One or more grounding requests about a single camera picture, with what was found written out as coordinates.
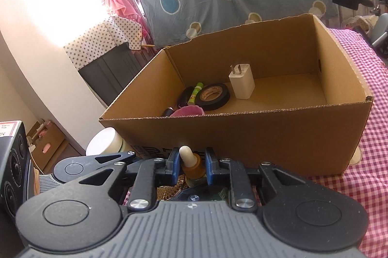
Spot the green glass dropper bottle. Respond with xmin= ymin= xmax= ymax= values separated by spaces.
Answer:
xmin=179 ymin=146 xmax=207 ymax=187

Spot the pink plastic lid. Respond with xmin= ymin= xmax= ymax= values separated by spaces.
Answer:
xmin=170 ymin=105 xmax=205 ymax=117

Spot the black electrical tape roll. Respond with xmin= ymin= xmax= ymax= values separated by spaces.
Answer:
xmin=195 ymin=84 xmax=230 ymax=111

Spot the white usb charger plug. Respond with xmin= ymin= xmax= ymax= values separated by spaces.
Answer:
xmin=229 ymin=64 xmax=255 ymax=100

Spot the white vitamin bottle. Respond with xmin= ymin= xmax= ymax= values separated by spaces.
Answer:
xmin=86 ymin=127 xmax=129 ymax=156

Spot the brown cardboard box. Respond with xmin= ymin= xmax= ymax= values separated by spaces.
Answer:
xmin=100 ymin=14 xmax=373 ymax=176

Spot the white polka dot cloth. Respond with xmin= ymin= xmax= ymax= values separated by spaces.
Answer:
xmin=64 ymin=16 xmax=143 ymax=70

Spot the pink checkered tablecloth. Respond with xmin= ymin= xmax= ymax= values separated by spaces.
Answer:
xmin=315 ymin=29 xmax=387 ymax=257

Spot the pink hanging garment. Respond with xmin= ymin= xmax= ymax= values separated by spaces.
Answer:
xmin=105 ymin=0 xmax=154 ymax=44

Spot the black camera box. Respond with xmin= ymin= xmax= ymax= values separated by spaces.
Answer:
xmin=1 ymin=120 xmax=31 ymax=257

